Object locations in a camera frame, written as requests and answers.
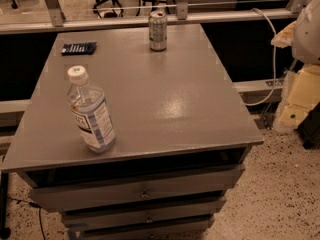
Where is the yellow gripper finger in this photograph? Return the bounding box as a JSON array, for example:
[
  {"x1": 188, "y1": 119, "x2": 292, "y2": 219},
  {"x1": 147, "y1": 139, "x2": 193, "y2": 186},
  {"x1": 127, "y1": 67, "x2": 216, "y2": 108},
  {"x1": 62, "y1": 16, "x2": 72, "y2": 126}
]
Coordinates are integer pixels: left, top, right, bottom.
[
  {"x1": 273, "y1": 64, "x2": 320, "y2": 133},
  {"x1": 271, "y1": 21, "x2": 296, "y2": 48}
]

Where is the clear plastic water bottle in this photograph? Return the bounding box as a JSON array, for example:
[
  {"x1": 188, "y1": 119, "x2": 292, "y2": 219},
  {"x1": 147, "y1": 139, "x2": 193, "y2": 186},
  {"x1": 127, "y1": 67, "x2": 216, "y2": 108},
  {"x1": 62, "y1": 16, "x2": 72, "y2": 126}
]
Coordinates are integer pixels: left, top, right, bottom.
[{"x1": 67, "y1": 65, "x2": 115, "y2": 153}]

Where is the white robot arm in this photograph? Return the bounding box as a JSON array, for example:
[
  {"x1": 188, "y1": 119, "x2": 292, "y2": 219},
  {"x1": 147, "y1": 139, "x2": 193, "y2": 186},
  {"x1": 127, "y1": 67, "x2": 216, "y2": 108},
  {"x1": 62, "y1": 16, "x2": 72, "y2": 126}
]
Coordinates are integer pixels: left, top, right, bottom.
[{"x1": 271, "y1": 0, "x2": 320, "y2": 133}]

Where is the top grey drawer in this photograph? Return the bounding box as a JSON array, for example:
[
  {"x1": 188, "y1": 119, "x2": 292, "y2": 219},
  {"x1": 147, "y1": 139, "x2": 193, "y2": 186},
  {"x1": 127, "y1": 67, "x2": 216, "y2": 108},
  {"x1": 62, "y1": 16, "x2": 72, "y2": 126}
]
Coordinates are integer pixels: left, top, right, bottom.
[{"x1": 30, "y1": 164, "x2": 245, "y2": 212}]

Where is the grey drawer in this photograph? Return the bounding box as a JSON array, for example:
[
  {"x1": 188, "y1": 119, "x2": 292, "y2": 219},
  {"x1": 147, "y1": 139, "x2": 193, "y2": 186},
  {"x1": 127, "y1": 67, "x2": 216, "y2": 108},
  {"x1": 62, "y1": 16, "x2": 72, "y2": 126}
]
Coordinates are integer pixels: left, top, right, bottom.
[
  {"x1": 62, "y1": 196, "x2": 226, "y2": 231},
  {"x1": 30, "y1": 164, "x2": 245, "y2": 212},
  {"x1": 67, "y1": 215, "x2": 214, "y2": 240}
]

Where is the silver soda can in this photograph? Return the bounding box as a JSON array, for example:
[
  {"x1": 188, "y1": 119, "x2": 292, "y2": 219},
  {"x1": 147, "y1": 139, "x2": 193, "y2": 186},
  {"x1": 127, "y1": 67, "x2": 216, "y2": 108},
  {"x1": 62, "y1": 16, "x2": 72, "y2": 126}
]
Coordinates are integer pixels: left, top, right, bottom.
[{"x1": 148, "y1": 10, "x2": 167, "y2": 51}]

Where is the grey drawer cabinet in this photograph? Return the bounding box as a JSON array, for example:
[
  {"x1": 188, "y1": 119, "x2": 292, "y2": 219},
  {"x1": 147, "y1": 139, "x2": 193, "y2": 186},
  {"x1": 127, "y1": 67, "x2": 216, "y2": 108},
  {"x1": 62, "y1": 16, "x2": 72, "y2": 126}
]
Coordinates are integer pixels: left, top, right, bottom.
[{"x1": 0, "y1": 23, "x2": 265, "y2": 240}]

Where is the middle grey drawer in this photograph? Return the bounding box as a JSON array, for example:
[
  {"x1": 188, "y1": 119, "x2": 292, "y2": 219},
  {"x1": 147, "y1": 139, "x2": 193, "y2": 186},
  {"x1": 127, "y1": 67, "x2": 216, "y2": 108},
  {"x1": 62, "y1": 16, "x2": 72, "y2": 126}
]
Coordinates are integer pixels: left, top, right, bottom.
[{"x1": 62, "y1": 196, "x2": 226, "y2": 231}]

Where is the bottom grey drawer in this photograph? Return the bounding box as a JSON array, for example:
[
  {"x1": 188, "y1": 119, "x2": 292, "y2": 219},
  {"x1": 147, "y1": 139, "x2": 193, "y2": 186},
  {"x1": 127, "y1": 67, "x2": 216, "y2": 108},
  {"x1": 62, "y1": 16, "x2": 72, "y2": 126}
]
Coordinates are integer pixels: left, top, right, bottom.
[{"x1": 67, "y1": 215, "x2": 214, "y2": 240}]

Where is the dark blue calculator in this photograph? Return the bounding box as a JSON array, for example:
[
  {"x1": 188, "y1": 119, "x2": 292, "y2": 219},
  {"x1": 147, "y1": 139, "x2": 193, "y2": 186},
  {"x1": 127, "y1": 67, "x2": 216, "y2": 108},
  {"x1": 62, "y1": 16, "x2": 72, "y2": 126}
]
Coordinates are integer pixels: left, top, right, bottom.
[{"x1": 61, "y1": 42, "x2": 97, "y2": 56}]

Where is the white cable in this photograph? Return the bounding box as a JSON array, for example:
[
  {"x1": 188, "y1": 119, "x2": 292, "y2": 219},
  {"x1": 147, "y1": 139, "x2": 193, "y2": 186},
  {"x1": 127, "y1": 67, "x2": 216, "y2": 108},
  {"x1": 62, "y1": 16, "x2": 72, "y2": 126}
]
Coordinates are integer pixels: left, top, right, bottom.
[{"x1": 244, "y1": 7, "x2": 284, "y2": 107}]

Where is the metal railing frame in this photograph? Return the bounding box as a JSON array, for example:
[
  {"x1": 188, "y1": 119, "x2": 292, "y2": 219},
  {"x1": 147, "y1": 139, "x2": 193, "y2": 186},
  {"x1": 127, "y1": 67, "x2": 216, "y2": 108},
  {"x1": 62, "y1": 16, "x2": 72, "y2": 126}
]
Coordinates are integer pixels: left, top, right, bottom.
[{"x1": 0, "y1": 0, "x2": 320, "y2": 36}]

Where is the black floor cable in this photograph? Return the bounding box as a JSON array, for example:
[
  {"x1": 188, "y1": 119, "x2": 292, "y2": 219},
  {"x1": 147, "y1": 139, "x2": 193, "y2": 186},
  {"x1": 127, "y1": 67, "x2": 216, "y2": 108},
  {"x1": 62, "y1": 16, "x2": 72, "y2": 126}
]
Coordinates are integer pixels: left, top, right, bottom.
[{"x1": 8, "y1": 197, "x2": 47, "y2": 240}]

